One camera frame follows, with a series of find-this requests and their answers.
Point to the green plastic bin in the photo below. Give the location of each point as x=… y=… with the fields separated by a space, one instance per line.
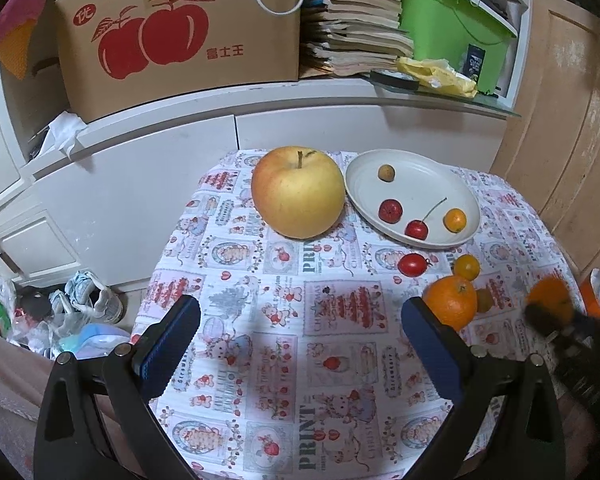
x=440 y=30

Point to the large orange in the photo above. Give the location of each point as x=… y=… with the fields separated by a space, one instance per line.
x=450 y=304

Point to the printed tablecloth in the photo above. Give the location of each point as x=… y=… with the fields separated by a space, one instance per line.
x=280 y=320

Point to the orange object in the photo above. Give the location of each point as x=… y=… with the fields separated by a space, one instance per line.
x=592 y=300

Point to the glass shelf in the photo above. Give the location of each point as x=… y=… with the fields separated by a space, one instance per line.
x=495 y=105

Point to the black tape roll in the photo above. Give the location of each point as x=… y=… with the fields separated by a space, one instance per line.
x=392 y=80

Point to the stack of old books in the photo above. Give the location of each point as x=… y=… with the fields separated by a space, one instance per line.
x=355 y=25

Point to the white round plate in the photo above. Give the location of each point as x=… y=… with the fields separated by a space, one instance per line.
x=430 y=185

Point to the small red hawthorn fruit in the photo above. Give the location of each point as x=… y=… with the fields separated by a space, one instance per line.
x=390 y=210

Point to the small mandarin orange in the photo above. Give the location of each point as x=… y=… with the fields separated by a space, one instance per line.
x=550 y=291

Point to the crumpled white tissue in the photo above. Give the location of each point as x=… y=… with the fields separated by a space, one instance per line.
x=65 y=132

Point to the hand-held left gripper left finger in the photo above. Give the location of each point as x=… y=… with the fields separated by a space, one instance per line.
x=172 y=340

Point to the large yellow apple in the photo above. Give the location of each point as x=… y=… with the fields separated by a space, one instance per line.
x=297 y=195

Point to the ice cream cone toy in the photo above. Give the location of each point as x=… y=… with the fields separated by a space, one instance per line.
x=15 y=25

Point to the light blue plastic bag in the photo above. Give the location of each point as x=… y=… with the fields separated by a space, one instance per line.
x=95 y=337

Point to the wooden door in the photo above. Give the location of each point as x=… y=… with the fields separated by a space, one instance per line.
x=565 y=135

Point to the red cherry tomato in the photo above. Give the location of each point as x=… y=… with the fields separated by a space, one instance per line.
x=411 y=265

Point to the red cherry with stem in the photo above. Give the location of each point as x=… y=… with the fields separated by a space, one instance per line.
x=416 y=230

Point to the small orange kumquat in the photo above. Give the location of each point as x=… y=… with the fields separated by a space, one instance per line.
x=454 y=220

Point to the yellow plastic bag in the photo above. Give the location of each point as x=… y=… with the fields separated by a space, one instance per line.
x=445 y=79

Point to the tan longan fruit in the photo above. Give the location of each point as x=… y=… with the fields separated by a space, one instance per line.
x=386 y=172

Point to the white cabinet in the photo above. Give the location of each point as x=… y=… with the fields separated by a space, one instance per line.
x=145 y=185

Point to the white sneaker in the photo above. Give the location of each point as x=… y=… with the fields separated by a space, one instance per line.
x=92 y=300

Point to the yellow cherry tomato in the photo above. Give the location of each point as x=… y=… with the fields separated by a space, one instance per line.
x=466 y=267

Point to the cardboard box with apple print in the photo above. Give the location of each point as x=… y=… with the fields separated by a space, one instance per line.
x=180 y=50

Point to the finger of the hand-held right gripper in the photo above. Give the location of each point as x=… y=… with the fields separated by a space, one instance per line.
x=542 y=316

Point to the black object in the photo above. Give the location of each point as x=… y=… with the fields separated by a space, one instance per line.
x=34 y=304

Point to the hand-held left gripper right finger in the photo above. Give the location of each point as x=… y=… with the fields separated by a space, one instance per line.
x=432 y=350

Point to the pink plastic sheet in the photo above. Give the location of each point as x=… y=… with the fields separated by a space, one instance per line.
x=5 y=410

